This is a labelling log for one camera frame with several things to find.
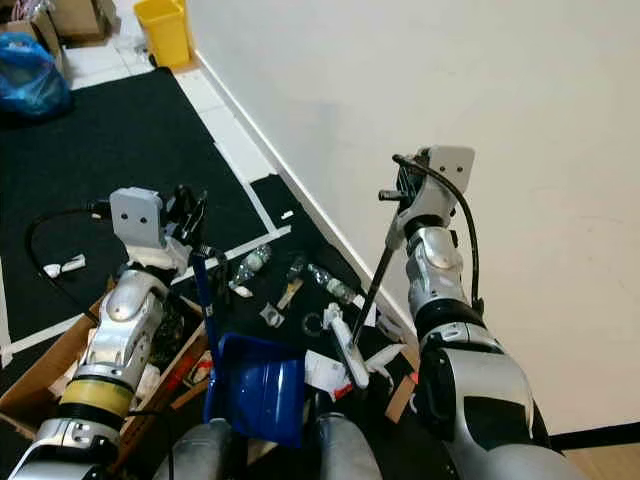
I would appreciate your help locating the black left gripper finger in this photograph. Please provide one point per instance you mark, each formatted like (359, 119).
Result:
(186, 198)

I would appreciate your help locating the grey left robot leg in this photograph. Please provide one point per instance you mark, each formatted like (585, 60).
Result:
(205, 455)

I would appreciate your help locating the crumpled clear plastic wrapper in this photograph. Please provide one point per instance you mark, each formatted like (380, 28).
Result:
(272, 316)

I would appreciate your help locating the brown cardboard storage box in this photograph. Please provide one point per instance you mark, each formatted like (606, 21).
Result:
(80, 15)
(50, 35)

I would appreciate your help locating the white crumpled paper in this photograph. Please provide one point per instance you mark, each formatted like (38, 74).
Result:
(60, 268)

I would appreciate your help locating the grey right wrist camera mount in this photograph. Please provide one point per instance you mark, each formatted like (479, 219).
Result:
(452, 165)

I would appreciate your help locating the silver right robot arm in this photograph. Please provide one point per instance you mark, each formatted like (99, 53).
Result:
(440, 265)

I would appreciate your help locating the yellow plastic bin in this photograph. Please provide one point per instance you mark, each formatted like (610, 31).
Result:
(163, 35)

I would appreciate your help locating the white printed paper sheet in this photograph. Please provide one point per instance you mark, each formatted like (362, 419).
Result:
(325, 372)

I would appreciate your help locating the small brown wooden piece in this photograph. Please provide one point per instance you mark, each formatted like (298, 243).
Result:
(290, 295)

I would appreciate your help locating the clear plastic bottle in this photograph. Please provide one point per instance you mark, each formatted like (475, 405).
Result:
(250, 268)
(335, 285)

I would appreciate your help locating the grey right robot leg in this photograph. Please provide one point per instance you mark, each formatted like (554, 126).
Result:
(345, 455)

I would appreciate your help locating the blue plastic dustpan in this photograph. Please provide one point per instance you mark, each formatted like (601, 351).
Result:
(260, 390)

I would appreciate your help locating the blue plastic bag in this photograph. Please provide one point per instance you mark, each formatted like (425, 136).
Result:
(32, 80)

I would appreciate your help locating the open cardboard trash box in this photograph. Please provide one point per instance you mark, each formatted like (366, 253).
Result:
(30, 385)

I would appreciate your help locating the grey robot leg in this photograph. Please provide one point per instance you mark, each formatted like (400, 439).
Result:
(205, 455)
(345, 455)

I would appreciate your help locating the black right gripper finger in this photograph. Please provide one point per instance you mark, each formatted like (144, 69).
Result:
(391, 194)

